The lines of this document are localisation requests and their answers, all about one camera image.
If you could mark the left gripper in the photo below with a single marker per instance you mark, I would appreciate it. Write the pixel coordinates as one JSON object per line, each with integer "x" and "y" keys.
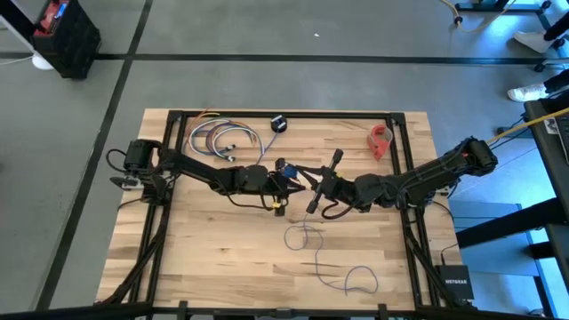
{"x": 278, "y": 184}

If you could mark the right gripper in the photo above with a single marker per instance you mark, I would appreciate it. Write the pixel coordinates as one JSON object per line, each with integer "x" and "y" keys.
{"x": 335, "y": 186}

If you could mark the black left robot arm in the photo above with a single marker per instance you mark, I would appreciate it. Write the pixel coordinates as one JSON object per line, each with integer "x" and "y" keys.
{"x": 195, "y": 166}

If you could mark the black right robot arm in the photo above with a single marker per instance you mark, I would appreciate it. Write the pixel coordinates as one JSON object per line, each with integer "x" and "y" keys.
{"x": 427, "y": 173}

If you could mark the red tape dispenser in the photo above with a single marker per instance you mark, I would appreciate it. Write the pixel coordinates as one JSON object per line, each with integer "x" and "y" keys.
{"x": 378, "y": 140}

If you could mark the black diagonal beam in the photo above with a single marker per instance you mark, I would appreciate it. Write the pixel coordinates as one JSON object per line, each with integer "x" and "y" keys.
{"x": 511, "y": 222}

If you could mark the person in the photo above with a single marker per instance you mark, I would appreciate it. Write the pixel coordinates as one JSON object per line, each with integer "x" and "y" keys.
{"x": 526, "y": 93}

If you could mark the black desk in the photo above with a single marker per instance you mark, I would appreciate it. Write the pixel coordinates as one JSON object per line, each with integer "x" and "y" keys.
{"x": 549, "y": 178}

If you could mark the white sticker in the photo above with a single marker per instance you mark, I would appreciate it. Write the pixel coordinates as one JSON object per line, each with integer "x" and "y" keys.
{"x": 551, "y": 126}

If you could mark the black keyboard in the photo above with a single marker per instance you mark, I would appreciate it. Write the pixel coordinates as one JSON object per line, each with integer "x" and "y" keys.
{"x": 564, "y": 142}

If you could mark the black equipment case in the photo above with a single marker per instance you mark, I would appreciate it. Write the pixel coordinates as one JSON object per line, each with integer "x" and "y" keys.
{"x": 75, "y": 49}

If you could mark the white stand foot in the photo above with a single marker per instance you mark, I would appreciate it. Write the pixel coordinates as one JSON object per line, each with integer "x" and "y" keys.
{"x": 42, "y": 63}

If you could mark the red device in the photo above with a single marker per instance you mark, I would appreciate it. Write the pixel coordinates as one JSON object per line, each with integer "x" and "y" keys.
{"x": 49, "y": 18}

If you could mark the black aluminium table frame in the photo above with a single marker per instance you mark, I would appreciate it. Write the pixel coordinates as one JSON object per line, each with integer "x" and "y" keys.
{"x": 284, "y": 114}

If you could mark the black network switch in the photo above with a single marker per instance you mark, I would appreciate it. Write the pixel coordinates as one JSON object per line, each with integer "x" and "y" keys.
{"x": 453, "y": 282}

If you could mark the black desk frame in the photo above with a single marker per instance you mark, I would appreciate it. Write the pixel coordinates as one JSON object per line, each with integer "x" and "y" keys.
{"x": 498, "y": 6}

